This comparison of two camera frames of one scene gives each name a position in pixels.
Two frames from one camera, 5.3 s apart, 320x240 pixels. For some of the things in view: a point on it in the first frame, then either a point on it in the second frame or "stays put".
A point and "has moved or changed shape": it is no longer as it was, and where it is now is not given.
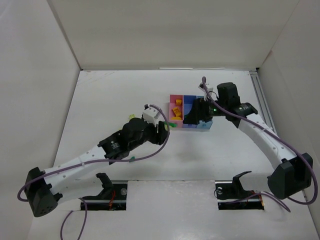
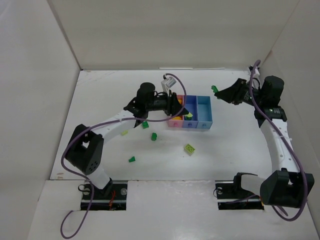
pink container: x=172 y=103 stays put
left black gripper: x=162 y=132 to x=171 y=104
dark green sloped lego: x=171 y=124 has moved or changed shape
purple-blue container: x=188 y=102 stays put
